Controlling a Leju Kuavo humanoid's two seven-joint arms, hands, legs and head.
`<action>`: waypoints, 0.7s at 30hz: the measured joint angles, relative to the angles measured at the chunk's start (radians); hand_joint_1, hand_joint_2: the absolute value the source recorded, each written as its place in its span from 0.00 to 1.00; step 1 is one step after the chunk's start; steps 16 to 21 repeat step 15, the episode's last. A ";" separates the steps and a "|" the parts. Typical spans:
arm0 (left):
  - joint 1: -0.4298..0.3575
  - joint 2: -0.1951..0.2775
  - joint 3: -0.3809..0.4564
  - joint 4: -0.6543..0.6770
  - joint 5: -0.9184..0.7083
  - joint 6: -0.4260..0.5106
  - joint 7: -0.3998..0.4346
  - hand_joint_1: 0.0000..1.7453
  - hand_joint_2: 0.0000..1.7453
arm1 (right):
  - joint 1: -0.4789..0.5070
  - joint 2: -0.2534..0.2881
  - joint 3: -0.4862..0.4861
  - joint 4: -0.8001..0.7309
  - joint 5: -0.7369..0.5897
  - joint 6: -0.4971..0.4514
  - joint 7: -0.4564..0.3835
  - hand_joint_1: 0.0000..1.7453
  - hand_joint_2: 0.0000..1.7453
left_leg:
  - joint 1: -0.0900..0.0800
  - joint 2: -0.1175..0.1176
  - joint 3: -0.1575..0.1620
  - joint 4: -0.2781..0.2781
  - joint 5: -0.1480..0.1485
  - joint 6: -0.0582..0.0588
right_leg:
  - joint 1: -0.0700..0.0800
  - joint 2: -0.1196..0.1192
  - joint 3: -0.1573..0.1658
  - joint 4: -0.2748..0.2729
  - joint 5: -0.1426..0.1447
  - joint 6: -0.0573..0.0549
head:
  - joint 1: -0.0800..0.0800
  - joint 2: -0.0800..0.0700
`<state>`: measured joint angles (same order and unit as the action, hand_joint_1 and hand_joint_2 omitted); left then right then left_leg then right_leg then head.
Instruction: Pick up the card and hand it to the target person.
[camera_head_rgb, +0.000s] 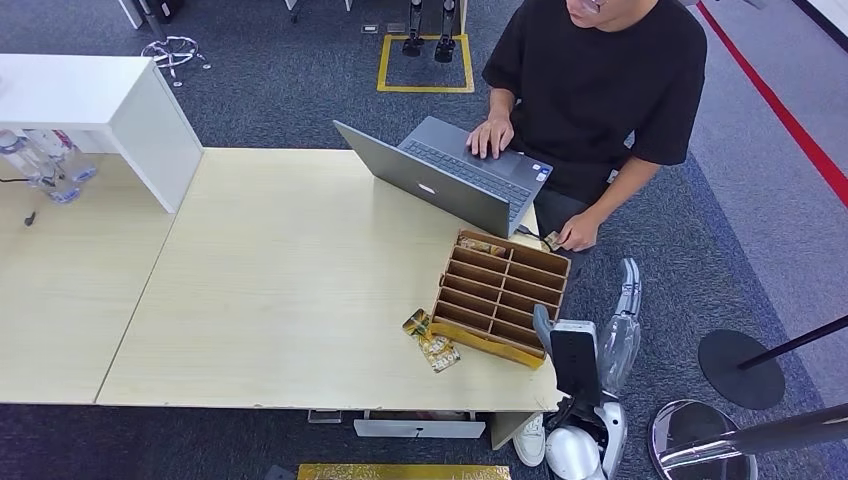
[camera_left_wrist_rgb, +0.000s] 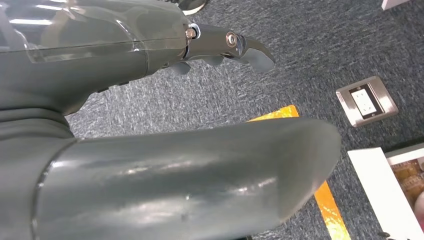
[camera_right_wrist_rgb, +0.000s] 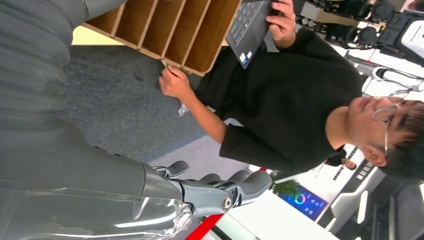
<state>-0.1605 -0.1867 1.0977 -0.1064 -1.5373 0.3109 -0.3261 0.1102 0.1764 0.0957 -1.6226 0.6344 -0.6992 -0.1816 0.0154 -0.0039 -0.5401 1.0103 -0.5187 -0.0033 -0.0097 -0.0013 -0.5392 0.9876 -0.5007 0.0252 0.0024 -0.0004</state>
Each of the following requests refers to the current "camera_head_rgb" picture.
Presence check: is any person's right hand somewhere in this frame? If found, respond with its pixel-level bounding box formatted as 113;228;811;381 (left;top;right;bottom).
465;115;516;160

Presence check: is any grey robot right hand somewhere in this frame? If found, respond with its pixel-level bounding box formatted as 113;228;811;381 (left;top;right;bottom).
531;258;644;397

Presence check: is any person's left hand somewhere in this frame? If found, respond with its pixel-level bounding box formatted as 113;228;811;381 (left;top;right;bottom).
555;210;601;253

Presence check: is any gold card in sleeve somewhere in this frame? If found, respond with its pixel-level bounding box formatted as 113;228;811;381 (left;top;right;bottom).
457;235;508;259

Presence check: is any wooden slotted card organizer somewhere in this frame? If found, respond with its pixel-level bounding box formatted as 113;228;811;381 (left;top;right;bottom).
429;229;572;370

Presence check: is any person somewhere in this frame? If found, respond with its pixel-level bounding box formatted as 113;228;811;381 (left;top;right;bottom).
465;0;709;280

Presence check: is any gold card with lettering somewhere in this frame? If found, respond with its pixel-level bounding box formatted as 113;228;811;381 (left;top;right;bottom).
420;334;463;374

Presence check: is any gold green patterned card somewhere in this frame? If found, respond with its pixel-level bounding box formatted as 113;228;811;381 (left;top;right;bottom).
402;307;433;339

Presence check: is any grey open laptop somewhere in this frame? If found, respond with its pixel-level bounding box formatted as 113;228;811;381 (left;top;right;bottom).
332;115;554;241

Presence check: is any chrome round stand base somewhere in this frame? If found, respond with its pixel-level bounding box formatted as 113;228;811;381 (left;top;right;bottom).
647;399;760;480

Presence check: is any black robot leg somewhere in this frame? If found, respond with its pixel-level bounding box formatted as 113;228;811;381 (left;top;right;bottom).
433;0;458;66
402;0;427;59

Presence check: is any black round stanchion base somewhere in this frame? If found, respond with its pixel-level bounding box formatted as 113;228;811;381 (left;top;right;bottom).
697;329;788;412

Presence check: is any white sneaker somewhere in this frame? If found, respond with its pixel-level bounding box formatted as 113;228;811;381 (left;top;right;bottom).
513;413;548;469

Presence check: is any grey metal stand pole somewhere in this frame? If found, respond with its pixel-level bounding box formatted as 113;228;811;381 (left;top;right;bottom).
659;402;848;469

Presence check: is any black stanchion pole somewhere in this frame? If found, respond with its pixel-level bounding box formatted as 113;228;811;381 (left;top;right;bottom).
736;314;848;372

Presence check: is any white under-desk drawer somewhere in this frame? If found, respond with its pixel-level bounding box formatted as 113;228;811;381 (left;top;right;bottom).
352;410;488;441

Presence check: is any gold floor mat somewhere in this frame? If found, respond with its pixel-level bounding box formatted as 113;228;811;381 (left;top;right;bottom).
296;463;513;480

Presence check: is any chrome star chair base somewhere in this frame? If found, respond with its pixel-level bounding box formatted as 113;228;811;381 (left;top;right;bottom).
140;34;213;88

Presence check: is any white desk shelf riser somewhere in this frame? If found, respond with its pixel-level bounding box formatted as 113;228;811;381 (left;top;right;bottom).
0;54;205;215

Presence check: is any clear plastic water bottle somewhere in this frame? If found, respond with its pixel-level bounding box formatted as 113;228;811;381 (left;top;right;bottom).
26;129;99;184
0;129;82;205

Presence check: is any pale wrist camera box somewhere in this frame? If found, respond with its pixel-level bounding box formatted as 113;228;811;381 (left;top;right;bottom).
548;319;603;407

